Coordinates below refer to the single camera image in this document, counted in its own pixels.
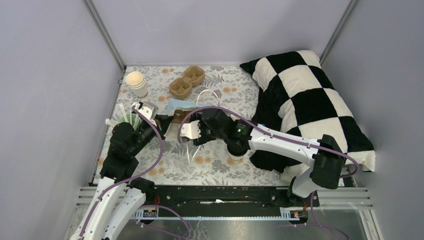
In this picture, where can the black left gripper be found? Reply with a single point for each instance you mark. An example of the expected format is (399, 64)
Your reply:
(162, 122)

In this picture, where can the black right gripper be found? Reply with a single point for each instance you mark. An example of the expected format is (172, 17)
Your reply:
(203, 138)

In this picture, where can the light blue paper bag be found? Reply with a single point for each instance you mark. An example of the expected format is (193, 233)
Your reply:
(171, 134)

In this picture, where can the white paper cup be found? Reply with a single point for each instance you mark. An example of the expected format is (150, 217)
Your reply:
(236, 157)

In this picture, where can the stack of white paper cups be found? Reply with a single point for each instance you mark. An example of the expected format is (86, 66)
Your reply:
(137, 83)

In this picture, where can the brown cardboard cup carrier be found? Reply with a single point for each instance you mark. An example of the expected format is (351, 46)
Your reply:
(182, 87)
(179, 115)

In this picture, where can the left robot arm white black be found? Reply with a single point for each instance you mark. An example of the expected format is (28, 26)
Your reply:
(119, 192)

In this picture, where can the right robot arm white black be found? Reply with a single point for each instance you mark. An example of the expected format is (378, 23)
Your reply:
(321, 155)

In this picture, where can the green cup holder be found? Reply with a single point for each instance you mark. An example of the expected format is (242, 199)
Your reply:
(133, 119)

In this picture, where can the floral table mat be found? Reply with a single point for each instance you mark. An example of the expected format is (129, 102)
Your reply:
(179, 164)

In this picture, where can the black white checkered blanket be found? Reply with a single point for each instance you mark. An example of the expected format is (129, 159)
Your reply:
(296, 97)

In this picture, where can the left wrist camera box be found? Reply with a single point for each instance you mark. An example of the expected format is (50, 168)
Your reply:
(146, 109)

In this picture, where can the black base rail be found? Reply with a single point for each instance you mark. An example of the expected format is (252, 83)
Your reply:
(246, 203)

